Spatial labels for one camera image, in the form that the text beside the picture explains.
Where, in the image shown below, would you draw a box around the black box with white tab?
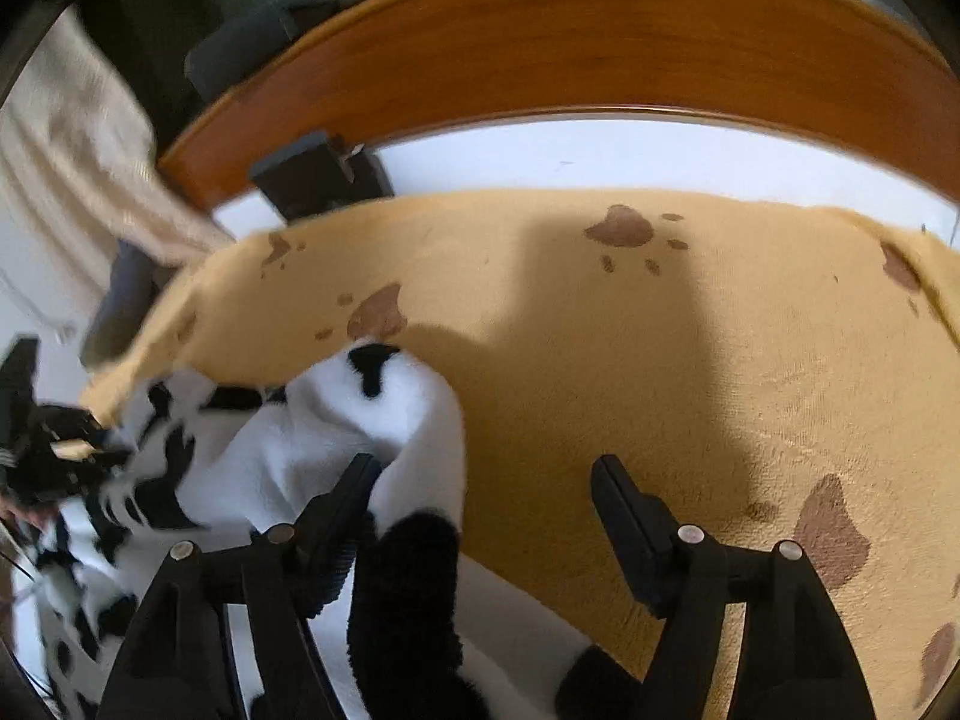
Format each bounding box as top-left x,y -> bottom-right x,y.
250,130 -> 396,224

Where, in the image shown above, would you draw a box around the blue and black folded cloth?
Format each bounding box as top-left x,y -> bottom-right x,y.
79,246 -> 170,370

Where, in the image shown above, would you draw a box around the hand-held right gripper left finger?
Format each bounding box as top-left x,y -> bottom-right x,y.
97,452 -> 385,720

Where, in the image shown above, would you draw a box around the yellow paw print blanket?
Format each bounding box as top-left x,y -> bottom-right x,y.
79,187 -> 960,720

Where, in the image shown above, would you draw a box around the cream patterned curtain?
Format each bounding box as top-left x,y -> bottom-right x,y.
0,6 -> 235,335

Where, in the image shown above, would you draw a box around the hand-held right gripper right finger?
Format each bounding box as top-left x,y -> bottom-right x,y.
591,455 -> 878,720

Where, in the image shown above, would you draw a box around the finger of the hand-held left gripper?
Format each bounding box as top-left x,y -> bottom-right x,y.
37,450 -> 134,502
37,403 -> 113,442

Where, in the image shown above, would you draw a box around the cow print fleece garment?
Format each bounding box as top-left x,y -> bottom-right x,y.
34,341 -> 646,720

